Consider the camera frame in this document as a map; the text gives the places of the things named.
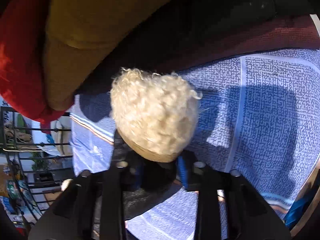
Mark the black quilted shearling jacket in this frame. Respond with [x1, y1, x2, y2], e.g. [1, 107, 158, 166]
[110, 69, 202, 220]

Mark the blue plaid bed sheet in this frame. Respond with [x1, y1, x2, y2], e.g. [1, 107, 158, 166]
[71, 49, 319, 239]

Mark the black iron bed footboard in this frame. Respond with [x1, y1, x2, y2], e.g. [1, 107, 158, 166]
[1, 106, 74, 225]

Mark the red puffy garment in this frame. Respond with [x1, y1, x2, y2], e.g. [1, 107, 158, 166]
[1, 0, 64, 124]

